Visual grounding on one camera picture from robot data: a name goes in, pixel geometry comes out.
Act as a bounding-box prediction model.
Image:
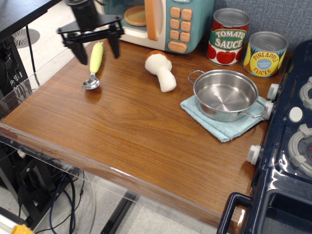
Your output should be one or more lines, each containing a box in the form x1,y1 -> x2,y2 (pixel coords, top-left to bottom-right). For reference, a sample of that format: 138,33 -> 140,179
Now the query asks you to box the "stainless steel pot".
188,69 -> 266,122

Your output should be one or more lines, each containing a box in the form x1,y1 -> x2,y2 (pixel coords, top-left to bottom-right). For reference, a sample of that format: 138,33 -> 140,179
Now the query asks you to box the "teal cream toy microwave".
99,0 -> 214,54

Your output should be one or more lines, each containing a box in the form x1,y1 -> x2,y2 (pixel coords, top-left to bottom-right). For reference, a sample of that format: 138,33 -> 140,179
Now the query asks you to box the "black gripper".
57,0 -> 124,65

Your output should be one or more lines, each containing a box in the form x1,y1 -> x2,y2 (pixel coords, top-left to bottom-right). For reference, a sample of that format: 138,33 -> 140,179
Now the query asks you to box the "blue floor cable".
49,173 -> 76,234

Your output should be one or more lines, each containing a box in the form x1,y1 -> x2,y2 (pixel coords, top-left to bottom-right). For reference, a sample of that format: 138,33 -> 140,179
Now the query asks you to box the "dark blue toy stove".
217,40 -> 312,234

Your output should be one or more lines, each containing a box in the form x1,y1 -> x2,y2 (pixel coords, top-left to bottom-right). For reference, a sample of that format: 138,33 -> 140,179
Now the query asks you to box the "tomato sauce can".
207,8 -> 251,65

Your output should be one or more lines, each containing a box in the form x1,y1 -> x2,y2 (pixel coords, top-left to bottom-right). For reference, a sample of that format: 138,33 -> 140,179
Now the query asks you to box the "orange toy plate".
124,5 -> 146,26

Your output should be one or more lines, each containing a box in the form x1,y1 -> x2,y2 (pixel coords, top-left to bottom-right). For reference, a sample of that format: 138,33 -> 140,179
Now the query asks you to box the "black table leg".
100,198 -> 133,234

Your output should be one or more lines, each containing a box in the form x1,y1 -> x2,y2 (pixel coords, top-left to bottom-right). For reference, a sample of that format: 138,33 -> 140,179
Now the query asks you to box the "light blue cloth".
180,96 -> 265,143

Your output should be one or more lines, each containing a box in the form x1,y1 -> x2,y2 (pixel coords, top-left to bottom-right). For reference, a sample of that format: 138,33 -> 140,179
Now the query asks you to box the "pineapple slices can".
243,31 -> 289,78

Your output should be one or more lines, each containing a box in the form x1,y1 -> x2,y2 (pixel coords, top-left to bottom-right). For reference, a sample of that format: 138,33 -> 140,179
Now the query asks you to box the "plush white brown mushroom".
144,50 -> 176,93

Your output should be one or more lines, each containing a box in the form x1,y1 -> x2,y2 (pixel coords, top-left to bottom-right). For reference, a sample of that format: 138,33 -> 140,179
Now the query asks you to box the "black desk at left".
0,0 -> 60,42

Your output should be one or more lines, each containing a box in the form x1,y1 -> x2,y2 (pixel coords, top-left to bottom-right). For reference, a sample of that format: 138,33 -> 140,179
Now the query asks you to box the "spoon with yellow-green handle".
82,42 -> 103,90

